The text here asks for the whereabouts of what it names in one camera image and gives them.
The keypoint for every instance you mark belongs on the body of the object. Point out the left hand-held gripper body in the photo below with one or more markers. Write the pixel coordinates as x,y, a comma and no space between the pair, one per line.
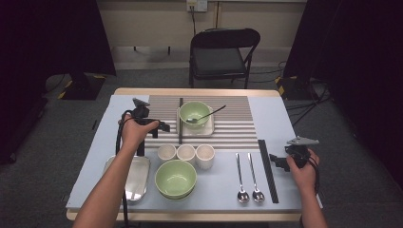
142,112

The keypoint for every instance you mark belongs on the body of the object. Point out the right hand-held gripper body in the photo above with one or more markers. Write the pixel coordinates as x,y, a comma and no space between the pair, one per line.
299,153

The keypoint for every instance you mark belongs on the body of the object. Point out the row of black chopsticks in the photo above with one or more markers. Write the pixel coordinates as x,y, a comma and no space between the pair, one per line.
268,171

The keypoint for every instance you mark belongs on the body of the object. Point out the single black chopstick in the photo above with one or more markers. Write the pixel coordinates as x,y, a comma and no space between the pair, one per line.
182,103
180,133

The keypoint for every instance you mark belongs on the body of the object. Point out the white ceramic cup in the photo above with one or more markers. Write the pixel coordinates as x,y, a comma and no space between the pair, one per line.
205,158
166,152
186,152

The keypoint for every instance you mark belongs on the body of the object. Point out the metal spoon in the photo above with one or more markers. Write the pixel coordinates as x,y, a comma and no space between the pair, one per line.
191,120
258,195
243,195

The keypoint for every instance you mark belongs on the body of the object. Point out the green bowl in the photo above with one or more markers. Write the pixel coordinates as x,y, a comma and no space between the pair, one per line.
194,110
176,198
176,179

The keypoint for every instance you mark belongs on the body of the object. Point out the person's left hand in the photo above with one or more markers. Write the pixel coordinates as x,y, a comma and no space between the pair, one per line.
134,133

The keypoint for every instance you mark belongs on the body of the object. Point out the person's right hand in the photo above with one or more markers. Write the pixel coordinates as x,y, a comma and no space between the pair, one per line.
304,179

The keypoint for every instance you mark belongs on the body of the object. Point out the small black bar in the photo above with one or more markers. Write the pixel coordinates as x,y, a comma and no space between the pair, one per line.
94,124

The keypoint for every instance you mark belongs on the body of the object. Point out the striped placemat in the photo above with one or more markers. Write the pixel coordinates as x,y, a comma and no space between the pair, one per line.
234,126

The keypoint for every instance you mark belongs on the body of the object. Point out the light blue table board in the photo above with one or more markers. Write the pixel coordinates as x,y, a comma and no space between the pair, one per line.
221,177

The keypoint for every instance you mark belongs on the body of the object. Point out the black stand base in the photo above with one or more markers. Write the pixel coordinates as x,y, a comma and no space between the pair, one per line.
82,88
294,90

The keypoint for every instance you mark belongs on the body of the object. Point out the black folding chair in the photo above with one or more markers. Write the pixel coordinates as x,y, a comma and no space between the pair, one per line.
218,60

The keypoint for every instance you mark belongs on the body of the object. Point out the black curtain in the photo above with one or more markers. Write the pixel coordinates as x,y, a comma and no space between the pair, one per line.
47,47
358,63

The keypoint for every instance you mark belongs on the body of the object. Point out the white wall socket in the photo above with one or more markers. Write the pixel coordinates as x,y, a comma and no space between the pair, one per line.
197,4

